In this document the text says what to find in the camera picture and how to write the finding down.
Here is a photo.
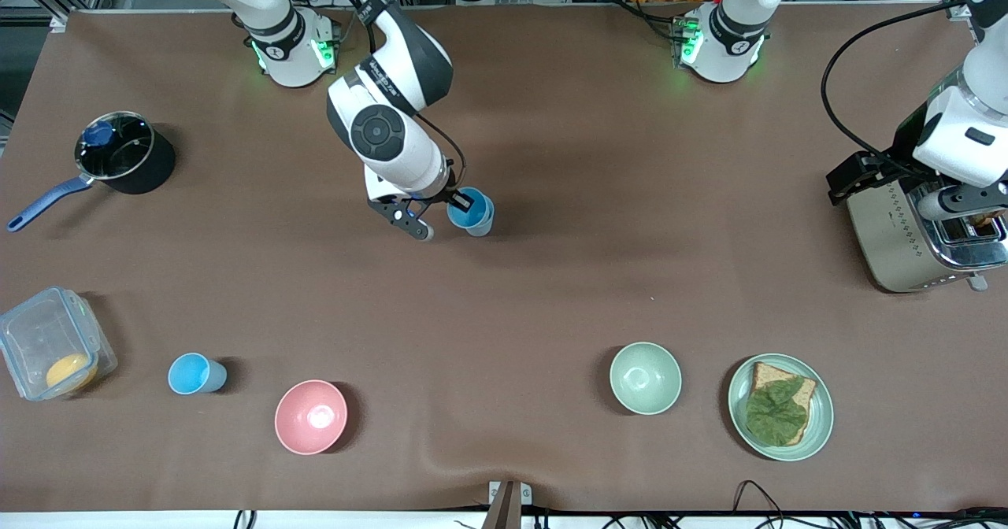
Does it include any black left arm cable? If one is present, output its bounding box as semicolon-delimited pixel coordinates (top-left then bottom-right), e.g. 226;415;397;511
820;0;972;161

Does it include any pale green bowl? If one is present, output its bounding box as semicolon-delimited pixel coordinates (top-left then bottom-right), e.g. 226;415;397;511
609;342;683;416

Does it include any pink bowl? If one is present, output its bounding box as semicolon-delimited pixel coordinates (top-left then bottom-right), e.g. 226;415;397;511
274;379;349;457

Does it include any light brown bread slice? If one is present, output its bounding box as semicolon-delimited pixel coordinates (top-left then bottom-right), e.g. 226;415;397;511
747;361;819;447

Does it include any silver beige toaster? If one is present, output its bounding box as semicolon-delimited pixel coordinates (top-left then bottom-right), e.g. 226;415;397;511
846;163;1008;294

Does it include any looped black cable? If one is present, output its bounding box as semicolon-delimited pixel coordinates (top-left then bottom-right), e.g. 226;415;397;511
732;479;790;516

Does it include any yellow round fruit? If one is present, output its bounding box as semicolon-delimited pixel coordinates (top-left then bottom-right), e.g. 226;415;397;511
45;353;100;393

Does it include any black saucepan blue handle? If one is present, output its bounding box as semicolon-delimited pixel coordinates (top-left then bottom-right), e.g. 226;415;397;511
6;110;177;234

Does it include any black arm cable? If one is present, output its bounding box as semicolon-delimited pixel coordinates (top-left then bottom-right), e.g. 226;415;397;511
820;0;972;161
315;0;467;194

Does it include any glass lid blue knob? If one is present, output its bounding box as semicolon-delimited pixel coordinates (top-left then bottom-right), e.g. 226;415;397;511
74;110;155;183

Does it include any green lettuce leaf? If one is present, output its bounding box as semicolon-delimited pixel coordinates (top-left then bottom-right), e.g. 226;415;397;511
744;376;811;446

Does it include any aluminium profile post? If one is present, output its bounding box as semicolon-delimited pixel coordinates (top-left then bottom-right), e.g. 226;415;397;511
487;479;534;529

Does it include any pale green plate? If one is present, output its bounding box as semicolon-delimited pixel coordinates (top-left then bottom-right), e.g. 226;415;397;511
727;353;836;463

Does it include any brown table cloth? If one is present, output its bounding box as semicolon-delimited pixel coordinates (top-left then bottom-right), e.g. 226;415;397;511
0;2;1008;514

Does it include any clear plastic food container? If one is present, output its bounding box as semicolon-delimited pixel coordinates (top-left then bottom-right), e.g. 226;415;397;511
0;286;120;402

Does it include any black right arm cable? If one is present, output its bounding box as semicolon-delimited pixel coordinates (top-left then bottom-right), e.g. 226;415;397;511
315;0;467;194

